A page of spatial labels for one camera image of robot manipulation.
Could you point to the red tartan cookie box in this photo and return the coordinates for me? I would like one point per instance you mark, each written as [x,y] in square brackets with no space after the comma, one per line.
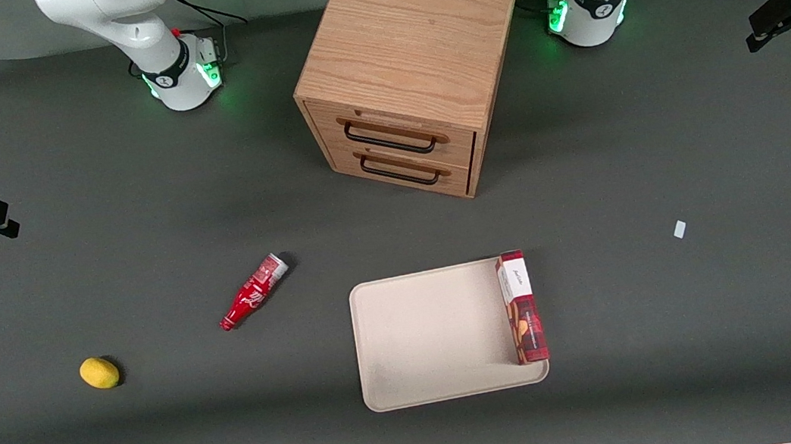
[523,312]

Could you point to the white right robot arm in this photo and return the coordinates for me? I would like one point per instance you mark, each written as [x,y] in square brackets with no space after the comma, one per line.
[133,27]

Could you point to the beige rectangular tray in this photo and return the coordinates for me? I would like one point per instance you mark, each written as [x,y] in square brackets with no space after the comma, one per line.
[433,335]

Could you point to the yellow lemon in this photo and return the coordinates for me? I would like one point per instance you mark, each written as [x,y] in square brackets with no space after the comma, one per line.
[99,372]

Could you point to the small white paper piece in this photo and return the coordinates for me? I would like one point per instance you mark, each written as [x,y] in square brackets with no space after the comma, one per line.
[680,229]

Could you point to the red soda bottle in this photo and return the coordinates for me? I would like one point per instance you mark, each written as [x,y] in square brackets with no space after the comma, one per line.
[252,294]

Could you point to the wooden drawer cabinet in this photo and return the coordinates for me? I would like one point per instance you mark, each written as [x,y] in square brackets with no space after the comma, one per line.
[409,37]

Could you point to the wooden drawer front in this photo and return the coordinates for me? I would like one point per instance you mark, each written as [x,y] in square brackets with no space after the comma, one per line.
[405,175]
[390,119]

